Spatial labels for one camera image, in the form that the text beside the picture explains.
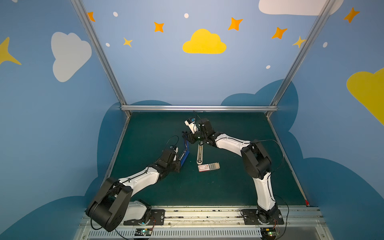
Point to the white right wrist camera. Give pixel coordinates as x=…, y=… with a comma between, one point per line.
x=191, y=123

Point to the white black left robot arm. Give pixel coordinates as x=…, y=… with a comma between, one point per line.
x=112, y=204

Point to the right aluminium frame post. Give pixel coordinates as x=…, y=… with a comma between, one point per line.
x=304, y=50

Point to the left aluminium frame post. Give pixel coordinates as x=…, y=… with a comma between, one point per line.
x=87, y=24

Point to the beige black stapler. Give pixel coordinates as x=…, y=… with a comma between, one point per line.
x=200, y=154

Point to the aluminium back crossbar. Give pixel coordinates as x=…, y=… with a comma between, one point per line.
x=171, y=108

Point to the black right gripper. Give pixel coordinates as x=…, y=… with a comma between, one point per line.
x=199, y=135

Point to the left green circuit board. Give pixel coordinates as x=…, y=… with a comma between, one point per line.
x=143, y=232

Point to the aluminium front rail frame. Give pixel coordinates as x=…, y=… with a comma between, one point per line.
x=216, y=223

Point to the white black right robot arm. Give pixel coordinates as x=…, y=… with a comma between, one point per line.
x=255, y=157

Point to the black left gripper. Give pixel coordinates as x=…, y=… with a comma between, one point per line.
x=176, y=161

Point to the red white staple box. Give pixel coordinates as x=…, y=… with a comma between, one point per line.
x=208, y=167

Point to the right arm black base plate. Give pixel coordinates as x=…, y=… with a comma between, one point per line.
x=261, y=217

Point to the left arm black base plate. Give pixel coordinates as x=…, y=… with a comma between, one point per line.
x=153, y=217

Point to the right green circuit board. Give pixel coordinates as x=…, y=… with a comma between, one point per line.
x=268, y=234

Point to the aluminium frame post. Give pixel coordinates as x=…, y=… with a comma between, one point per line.
x=304, y=50
x=87, y=24

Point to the green circuit board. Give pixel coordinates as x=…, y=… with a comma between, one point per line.
x=143, y=232
x=268, y=234

